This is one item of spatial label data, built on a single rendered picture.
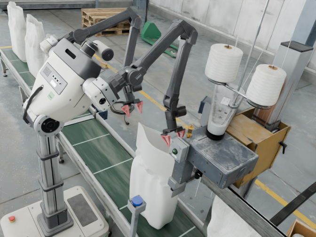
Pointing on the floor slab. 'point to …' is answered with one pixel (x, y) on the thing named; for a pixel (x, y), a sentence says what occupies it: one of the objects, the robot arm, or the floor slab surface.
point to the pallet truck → (148, 34)
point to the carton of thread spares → (301, 229)
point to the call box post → (133, 225)
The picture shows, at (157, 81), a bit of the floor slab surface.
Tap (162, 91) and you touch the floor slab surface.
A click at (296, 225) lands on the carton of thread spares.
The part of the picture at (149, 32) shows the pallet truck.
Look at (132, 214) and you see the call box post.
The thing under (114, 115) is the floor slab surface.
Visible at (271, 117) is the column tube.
